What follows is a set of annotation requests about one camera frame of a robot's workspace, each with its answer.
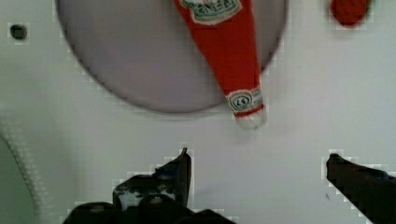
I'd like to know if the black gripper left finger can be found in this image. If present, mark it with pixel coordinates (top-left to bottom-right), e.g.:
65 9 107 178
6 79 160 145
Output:
112 147 191 215

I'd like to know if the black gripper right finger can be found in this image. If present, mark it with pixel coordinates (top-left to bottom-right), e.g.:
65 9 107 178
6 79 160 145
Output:
326 153 396 224

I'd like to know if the red plush ketchup bottle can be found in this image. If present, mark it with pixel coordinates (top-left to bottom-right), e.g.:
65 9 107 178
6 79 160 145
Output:
173 0 266 130

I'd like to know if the grey round plate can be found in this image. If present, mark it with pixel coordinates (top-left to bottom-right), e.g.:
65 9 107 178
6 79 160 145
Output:
54 0 288 113

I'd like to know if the green perforated colander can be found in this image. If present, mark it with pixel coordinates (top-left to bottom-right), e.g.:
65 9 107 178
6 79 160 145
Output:
1 105 49 224

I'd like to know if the red strawberry toy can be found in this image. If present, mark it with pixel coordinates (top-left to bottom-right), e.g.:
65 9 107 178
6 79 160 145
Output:
330 0 374 28

